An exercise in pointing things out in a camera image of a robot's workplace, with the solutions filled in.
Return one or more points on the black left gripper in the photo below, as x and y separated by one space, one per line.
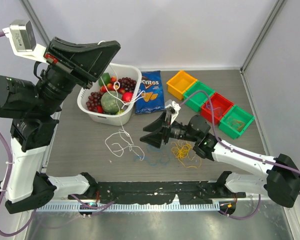
84 62

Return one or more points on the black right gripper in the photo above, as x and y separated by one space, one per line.
160 132

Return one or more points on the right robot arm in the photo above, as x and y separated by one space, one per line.
275 177

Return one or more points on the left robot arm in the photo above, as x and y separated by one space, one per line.
31 107

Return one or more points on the green lime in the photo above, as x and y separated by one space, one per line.
104 79

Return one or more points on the blue Doritos chip bag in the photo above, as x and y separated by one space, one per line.
152 93

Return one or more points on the peaches in basket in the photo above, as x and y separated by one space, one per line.
112 86

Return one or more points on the white fruit basket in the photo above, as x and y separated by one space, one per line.
119 70

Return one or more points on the lower purple grape bunch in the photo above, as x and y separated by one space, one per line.
94 102

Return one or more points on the purple grape bunch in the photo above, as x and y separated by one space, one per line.
127 84
94 102

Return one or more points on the small watermelon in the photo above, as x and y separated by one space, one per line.
111 102

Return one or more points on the upper purple grape bunch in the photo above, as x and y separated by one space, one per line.
127 84

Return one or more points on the green plastic bin near yellow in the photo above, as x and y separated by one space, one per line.
197 100

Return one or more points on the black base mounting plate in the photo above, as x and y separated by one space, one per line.
159 192

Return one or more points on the red plastic bin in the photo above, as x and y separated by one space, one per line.
221 106

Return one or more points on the green plastic bin far right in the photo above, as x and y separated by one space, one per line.
235 122

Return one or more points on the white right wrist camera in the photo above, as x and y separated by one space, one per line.
172 111

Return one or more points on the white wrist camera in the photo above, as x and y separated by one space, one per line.
172 111
23 42

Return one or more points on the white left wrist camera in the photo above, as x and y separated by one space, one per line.
23 42

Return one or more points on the white slotted cable duct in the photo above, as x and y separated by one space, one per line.
175 206

